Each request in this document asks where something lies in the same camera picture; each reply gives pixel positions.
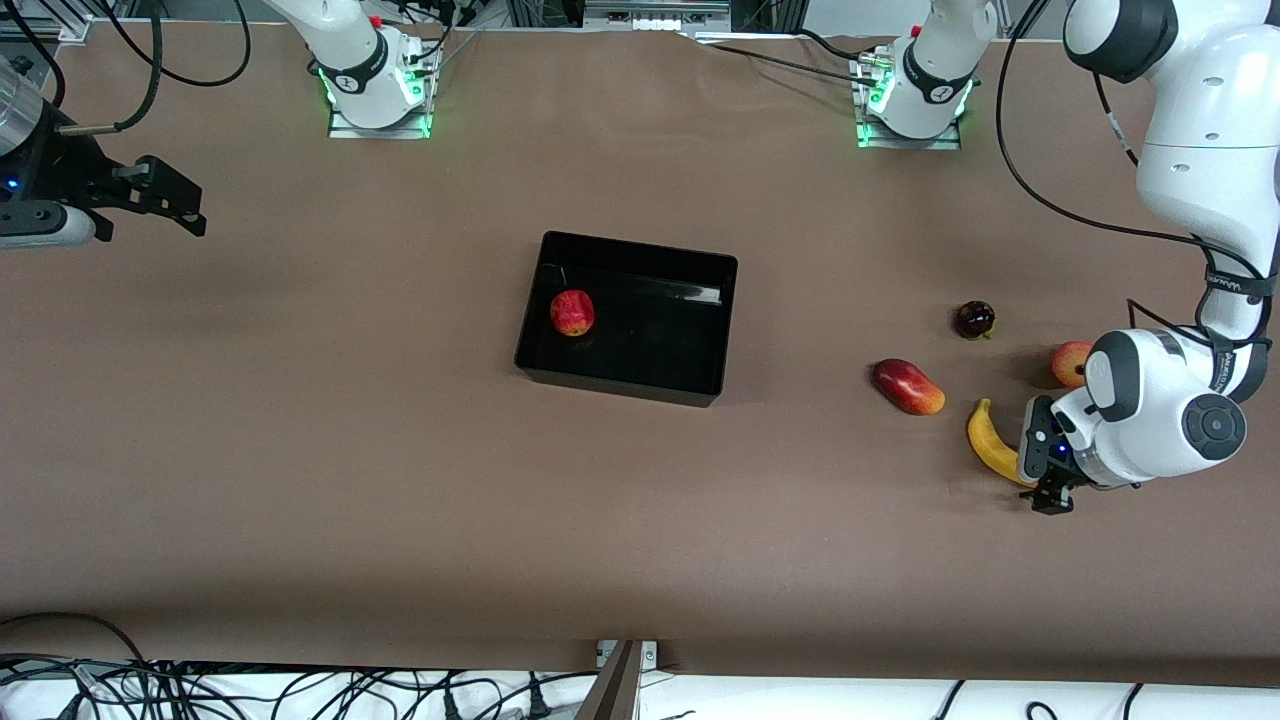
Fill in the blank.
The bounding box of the red mango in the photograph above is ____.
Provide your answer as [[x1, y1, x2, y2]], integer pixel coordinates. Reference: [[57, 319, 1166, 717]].
[[871, 358, 947, 417]]

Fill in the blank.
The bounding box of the grey metal post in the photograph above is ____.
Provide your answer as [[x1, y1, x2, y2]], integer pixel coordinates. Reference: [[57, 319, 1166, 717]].
[[574, 640, 644, 720]]

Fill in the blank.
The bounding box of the brown table cover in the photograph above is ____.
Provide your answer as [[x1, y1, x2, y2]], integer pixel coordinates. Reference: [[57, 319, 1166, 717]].
[[0, 20, 1280, 691]]

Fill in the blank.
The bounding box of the small silver bracket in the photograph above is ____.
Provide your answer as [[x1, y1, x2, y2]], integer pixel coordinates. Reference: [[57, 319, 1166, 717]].
[[596, 640, 660, 670]]

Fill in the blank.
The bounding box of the black plastic box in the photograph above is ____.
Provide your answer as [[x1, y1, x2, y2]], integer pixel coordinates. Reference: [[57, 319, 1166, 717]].
[[514, 230, 739, 409]]

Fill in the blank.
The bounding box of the yellow banana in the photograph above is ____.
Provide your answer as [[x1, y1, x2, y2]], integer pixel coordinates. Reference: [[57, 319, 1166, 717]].
[[966, 398, 1037, 489]]

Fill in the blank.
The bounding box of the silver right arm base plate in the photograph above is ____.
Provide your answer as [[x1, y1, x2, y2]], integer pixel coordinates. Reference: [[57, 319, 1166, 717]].
[[327, 40, 434, 140]]

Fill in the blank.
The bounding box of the grey metal frame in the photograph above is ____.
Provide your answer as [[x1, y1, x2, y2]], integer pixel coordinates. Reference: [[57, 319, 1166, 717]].
[[505, 0, 801, 33]]

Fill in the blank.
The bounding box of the red yellow apple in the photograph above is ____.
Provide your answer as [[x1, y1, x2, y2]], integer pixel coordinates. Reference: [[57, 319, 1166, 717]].
[[550, 289, 597, 338], [1050, 341, 1095, 389]]

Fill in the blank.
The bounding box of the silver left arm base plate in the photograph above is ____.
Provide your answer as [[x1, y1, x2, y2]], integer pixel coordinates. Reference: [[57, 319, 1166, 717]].
[[855, 50, 964, 151]]

